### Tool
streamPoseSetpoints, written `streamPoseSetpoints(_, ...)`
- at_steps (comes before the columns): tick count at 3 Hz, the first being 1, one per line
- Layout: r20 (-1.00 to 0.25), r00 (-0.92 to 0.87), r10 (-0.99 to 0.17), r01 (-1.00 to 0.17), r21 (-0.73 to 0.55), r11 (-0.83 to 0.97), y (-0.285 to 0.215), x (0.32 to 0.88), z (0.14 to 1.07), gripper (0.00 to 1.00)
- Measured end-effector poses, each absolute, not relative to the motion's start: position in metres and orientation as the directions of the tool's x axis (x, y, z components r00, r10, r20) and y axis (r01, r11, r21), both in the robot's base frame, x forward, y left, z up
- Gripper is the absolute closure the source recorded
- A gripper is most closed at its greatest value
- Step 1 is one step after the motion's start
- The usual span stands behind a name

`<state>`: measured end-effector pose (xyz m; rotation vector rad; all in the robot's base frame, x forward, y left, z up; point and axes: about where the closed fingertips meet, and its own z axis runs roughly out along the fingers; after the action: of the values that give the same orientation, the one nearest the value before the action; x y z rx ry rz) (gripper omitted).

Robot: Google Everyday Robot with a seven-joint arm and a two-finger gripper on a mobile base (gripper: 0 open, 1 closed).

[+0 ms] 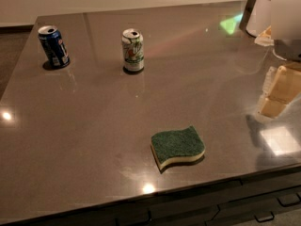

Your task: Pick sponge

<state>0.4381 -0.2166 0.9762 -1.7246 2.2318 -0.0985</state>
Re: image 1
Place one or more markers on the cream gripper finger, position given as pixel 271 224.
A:
pixel 267 107

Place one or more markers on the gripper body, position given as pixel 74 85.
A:
pixel 289 49

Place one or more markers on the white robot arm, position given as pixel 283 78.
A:
pixel 277 24

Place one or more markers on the green and yellow sponge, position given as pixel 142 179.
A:
pixel 176 147

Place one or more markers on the white green 7UP can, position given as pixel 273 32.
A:
pixel 133 50

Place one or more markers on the blue Pepsi can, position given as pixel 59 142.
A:
pixel 53 46

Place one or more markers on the black drawer handle right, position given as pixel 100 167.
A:
pixel 289 200

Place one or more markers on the black drawer handle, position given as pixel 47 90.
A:
pixel 289 200
pixel 264 217

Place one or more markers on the black drawer handle lower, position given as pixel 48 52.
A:
pixel 264 217

